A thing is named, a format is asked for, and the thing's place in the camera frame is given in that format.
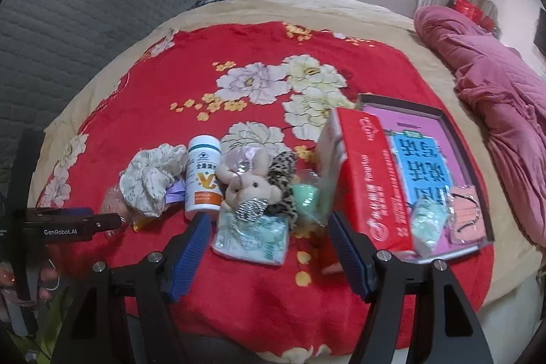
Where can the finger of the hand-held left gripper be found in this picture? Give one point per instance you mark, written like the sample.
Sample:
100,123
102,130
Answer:
76,212
102,224

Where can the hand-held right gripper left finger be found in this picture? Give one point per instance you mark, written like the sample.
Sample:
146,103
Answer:
192,253

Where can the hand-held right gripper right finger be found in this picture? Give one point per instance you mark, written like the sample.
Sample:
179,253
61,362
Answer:
347,257

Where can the green white tissue packet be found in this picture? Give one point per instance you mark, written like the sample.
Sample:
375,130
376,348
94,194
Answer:
251,240

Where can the white floral scrunchie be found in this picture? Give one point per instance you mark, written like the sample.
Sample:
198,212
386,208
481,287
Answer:
149,176

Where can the mint green makeup sponge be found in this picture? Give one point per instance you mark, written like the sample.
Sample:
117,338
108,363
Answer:
305,197

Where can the small plush bear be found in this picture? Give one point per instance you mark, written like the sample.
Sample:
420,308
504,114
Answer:
245,187

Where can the pink box tray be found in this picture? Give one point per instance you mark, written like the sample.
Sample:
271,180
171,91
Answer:
426,125

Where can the purple soft item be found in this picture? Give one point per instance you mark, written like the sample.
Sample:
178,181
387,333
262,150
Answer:
175,193

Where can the person's left hand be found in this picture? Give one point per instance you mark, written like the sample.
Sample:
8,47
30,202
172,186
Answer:
47,275

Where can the white pill bottle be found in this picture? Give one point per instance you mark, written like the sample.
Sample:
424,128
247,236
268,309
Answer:
202,176

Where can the red cardboard box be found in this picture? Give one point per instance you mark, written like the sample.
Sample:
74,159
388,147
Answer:
375,176

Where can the mint green wrapped packet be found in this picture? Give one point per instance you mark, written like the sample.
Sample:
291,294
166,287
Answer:
428,223

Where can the leopard print scrunchie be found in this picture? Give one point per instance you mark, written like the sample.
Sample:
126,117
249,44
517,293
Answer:
281,172

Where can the pink face mask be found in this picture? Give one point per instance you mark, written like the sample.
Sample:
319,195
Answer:
467,214

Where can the red floral blanket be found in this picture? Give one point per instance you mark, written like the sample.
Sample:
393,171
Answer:
192,69

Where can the grey pillow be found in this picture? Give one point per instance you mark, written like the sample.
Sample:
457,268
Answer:
85,27

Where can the pink quilt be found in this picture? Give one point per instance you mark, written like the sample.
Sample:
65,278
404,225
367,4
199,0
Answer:
490,82

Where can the beige bed sheet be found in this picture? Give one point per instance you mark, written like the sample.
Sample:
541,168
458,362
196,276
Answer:
298,6

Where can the red bags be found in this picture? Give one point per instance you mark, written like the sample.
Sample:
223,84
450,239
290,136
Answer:
469,12

